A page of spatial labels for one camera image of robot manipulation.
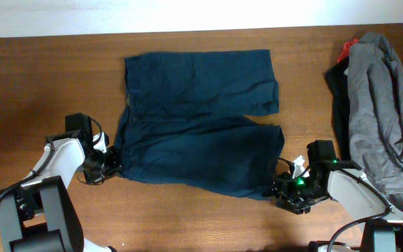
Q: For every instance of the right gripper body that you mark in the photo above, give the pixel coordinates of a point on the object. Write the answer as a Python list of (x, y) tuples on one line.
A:
[(297, 194)]

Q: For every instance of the grey garment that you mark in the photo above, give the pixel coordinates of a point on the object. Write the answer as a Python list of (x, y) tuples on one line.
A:
[(375, 129)]

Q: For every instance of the red garment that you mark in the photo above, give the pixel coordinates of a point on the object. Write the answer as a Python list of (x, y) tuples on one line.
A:
[(346, 49)]

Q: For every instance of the navy blue shorts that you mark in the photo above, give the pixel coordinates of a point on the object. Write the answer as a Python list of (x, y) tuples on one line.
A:
[(190, 120)]

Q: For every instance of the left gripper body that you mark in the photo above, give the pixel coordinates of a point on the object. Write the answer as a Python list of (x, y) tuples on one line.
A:
[(100, 165)]

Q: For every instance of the black garment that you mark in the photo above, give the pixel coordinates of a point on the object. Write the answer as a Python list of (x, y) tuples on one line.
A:
[(337, 82)]

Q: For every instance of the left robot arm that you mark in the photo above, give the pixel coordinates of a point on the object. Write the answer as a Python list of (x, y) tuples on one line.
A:
[(36, 213)]

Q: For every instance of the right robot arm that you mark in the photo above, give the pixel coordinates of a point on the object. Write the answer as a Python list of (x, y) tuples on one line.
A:
[(328, 178)]

